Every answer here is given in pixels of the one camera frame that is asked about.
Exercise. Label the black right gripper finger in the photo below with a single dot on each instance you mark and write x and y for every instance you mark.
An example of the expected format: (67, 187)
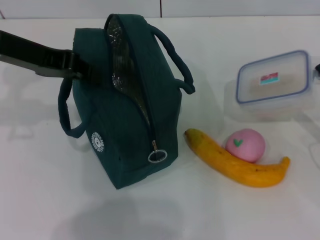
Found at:
(317, 68)

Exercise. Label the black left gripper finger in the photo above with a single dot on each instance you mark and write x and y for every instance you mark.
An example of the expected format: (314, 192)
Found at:
(92, 72)

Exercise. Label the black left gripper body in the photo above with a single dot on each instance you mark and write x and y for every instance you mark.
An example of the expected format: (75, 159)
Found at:
(32, 55)

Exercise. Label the clear food container blue rim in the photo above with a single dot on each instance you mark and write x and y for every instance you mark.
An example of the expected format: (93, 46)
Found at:
(272, 82)

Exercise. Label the teal insulated lunch bag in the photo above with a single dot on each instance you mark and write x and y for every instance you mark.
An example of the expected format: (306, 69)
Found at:
(140, 120)

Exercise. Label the pink peach toy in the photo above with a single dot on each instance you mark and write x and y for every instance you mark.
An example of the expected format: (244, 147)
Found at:
(246, 145)

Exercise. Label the yellow banana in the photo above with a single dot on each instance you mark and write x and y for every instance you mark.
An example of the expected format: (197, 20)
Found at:
(232, 165)

